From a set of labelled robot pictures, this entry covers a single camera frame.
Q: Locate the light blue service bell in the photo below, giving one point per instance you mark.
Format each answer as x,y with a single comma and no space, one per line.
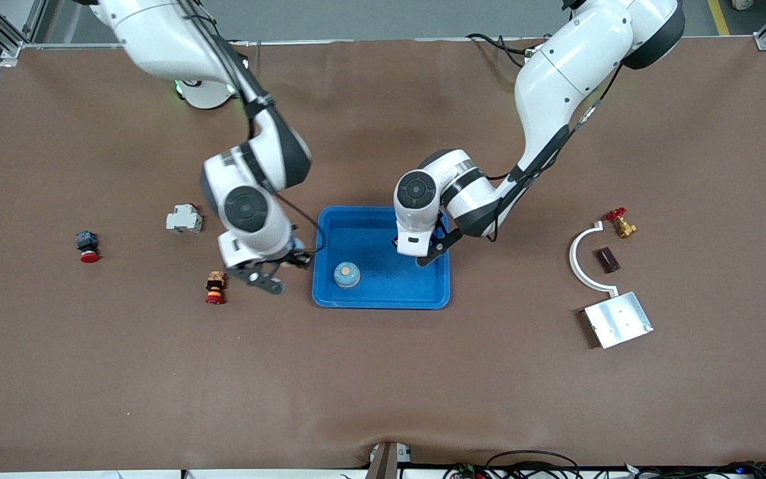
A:
346,275

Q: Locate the dark brown small block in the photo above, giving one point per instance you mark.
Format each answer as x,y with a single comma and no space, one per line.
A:
608,259

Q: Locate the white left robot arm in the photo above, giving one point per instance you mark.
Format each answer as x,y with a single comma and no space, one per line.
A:
556,80

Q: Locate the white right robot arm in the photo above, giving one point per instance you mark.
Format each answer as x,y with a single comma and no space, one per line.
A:
157,40

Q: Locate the blue plastic tray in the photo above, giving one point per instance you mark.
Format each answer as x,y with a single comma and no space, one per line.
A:
389,279

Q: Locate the white circuit breaker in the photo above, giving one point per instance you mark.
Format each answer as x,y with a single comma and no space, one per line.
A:
182,219

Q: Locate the brown table cover mat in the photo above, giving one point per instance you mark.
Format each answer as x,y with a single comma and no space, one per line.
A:
383,386

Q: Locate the red mushroom push button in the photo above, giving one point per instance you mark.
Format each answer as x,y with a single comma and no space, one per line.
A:
87,241

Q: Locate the brass valve red handwheel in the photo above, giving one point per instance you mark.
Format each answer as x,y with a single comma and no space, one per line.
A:
624,228

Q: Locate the silver metal plate box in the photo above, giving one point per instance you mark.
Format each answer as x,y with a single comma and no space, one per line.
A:
619,319

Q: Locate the white caster wheel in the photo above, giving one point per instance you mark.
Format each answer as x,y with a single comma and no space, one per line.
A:
742,3

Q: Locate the orange red button switch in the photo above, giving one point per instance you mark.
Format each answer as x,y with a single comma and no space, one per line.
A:
215,283

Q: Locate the white semicircular bracket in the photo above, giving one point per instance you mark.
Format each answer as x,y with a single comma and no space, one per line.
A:
574,259

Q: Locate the brown grey camera mount bracket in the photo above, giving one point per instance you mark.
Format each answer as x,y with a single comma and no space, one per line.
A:
386,462

